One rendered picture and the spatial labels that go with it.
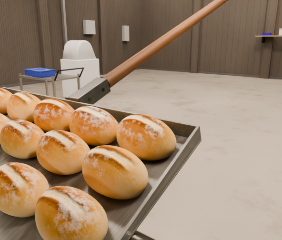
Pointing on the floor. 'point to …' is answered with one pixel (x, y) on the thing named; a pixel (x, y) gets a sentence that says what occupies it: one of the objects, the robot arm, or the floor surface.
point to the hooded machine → (80, 60)
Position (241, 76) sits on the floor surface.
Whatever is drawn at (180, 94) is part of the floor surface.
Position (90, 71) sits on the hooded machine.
